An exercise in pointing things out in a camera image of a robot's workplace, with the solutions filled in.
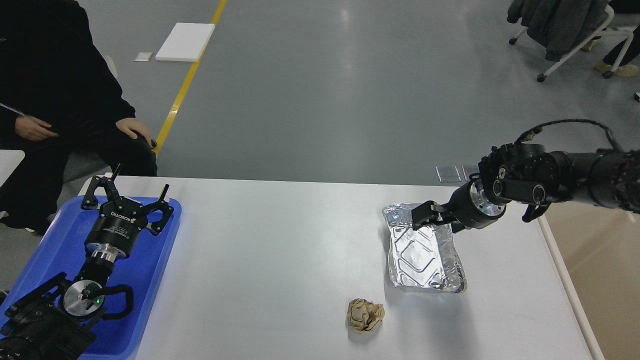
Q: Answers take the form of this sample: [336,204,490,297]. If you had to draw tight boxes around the crumpled brown paper ball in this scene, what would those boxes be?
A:
[346,298,386,334]

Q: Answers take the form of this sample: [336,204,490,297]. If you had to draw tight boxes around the background person's leg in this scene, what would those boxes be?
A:
[594,26,640,78]

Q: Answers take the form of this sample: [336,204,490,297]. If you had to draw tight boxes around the person's right hand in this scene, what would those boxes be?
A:
[14,115,58,142]

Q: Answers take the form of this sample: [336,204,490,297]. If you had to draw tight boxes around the grey jacket on chair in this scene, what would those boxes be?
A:
[507,0,609,62]

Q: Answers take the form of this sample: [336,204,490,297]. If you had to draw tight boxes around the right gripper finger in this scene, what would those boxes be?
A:
[411,200,448,231]

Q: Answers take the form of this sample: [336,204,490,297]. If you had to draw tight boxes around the blue plastic tray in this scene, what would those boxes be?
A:
[1,196,182,360]

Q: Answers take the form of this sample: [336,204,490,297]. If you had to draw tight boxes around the beige plastic bin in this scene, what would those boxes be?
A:
[540,202,640,360]

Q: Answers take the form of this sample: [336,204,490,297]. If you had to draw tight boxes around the clear floor plate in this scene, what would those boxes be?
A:
[435,165,463,183]
[462,164,482,182]

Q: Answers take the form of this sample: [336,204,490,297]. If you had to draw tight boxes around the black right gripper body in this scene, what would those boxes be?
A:
[439,178,506,233]

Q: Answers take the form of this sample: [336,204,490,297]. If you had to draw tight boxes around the seated person in black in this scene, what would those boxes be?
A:
[0,0,158,235]

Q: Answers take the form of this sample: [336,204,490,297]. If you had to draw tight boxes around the small white floor tile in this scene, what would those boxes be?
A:
[134,52,153,62]

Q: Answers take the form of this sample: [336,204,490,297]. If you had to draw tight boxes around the aluminium foil tray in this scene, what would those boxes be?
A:
[381,203,467,294]

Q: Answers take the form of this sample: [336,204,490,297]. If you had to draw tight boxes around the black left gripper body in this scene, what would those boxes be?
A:
[84,197,150,260]

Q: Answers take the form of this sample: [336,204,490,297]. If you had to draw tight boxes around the grey chair of person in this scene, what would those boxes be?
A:
[65,55,121,183]

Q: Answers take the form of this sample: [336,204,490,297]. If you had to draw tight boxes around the white foam board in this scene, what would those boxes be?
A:
[155,22,216,62]

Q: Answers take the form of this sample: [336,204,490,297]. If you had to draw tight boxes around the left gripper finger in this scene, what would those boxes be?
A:
[81,163,124,210]
[134,183,174,236]

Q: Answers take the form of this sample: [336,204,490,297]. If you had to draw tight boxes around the person's left hand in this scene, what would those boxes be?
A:
[115,117,153,149]

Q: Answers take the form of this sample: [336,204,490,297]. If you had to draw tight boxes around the clear floor plate right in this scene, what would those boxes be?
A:
[462,164,482,182]

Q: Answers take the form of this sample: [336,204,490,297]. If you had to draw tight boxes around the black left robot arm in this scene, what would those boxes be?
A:
[1,171,174,360]

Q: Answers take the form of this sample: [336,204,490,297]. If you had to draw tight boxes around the white rolling chair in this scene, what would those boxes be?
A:
[507,0,639,83]

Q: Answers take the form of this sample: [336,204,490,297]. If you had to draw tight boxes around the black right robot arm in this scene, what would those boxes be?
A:
[411,119,640,233]

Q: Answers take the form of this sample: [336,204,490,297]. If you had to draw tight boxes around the white table corner left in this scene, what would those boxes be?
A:
[0,149,25,187]

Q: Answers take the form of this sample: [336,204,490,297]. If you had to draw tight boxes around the clear floor plate left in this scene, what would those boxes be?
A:
[435,165,463,183]

